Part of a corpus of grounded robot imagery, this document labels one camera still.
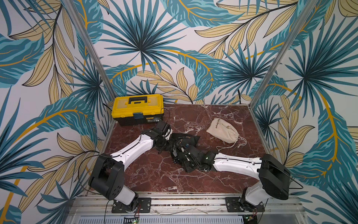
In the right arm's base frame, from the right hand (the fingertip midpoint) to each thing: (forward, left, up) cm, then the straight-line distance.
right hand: (184, 164), depth 83 cm
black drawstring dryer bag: (+16, -3, +2) cm, 16 cm away
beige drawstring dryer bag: (+21, -28, +2) cm, 35 cm away
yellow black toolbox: (+34, +30, +13) cm, 47 cm away
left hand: (+7, +7, +5) cm, 12 cm away
